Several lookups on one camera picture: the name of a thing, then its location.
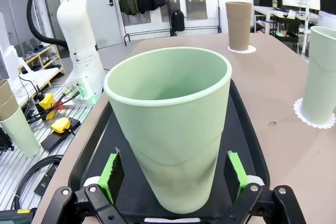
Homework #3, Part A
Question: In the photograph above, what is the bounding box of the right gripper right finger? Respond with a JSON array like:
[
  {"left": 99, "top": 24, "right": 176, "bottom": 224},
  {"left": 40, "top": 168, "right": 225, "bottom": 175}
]
[{"left": 223, "top": 151, "right": 307, "bottom": 224}]

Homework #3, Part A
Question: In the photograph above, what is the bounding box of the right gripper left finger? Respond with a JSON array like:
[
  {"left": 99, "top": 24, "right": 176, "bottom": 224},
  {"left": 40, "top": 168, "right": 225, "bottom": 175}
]
[{"left": 46, "top": 148, "right": 125, "bottom": 224}]

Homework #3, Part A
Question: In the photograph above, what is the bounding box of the light green plastic cup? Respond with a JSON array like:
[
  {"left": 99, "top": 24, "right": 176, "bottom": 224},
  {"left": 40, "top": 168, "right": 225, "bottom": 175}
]
[
  {"left": 300, "top": 26, "right": 336, "bottom": 126},
  {"left": 104, "top": 47, "right": 233, "bottom": 215}
]

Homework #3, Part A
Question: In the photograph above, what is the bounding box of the brown plastic cup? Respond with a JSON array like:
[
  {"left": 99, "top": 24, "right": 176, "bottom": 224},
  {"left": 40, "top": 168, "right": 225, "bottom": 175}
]
[{"left": 225, "top": 1, "right": 253, "bottom": 51}]

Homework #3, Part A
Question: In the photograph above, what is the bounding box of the white paper coaster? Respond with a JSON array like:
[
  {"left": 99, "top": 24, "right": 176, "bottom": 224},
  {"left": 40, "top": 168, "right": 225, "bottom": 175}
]
[
  {"left": 227, "top": 45, "right": 257, "bottom": 55},
  {"left": 293, "top": 97, "right": 336, "bottom": 130}
]

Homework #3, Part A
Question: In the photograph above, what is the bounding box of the black backpack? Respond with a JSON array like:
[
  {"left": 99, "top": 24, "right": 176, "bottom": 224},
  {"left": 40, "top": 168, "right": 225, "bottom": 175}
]
[{"left": 171, "top": 9, "right": 186, "bottom": 32}]

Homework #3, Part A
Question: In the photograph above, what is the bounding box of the black plastic tray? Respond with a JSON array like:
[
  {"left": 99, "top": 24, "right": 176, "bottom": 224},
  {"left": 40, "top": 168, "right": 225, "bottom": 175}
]
[{"left": 67, "top": 77, "right": 271, "bottom": 220}]

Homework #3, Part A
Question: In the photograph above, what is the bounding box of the black clothes rack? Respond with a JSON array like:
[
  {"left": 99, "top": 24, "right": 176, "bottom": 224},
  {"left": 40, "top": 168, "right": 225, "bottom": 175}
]
[{"left": 114, "top": 0, "right": 223, "bottom": 47}]

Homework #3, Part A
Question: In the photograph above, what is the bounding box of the yellow emergency stop button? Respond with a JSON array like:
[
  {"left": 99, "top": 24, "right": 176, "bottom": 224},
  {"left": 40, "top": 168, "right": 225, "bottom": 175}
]
[{"left": 50, "top": 118, "right": 72, "bottom": 134}]

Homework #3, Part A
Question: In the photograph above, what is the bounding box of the yellow emergency stop box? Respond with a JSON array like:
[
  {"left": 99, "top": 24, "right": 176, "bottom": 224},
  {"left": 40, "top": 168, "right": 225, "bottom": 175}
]
[{"left": 35, "top": 93, "right": 57, "bottom": 121}]

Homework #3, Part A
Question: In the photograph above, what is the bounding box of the wooden shoe rack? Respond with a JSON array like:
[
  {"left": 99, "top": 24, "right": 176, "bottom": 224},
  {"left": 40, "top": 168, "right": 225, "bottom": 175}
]
[{"left": 17, "top": 44, "right": 67, "bottom": 83}]

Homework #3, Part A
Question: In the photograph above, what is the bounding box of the grey metal wall plate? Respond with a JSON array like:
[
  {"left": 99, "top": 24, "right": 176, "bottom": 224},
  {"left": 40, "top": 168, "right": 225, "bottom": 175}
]
[
  {"left": 184, "top": 0, "right": 208, "bottom": 21},
  {"left": 160, "top": 0, "right": 181, "bottom": 23}
]

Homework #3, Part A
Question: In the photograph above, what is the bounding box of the black cable bundle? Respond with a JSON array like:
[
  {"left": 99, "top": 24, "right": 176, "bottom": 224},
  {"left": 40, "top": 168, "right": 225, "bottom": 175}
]
[{"left": 9, "top": 154, "right": 64, "bottom": 210}]

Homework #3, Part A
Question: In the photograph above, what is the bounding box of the left arm black cable sleeve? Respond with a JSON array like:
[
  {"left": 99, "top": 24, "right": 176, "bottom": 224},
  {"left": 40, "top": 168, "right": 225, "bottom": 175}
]
[{"left": 26, "top": 0, "right": 70, "bottom": 48}]

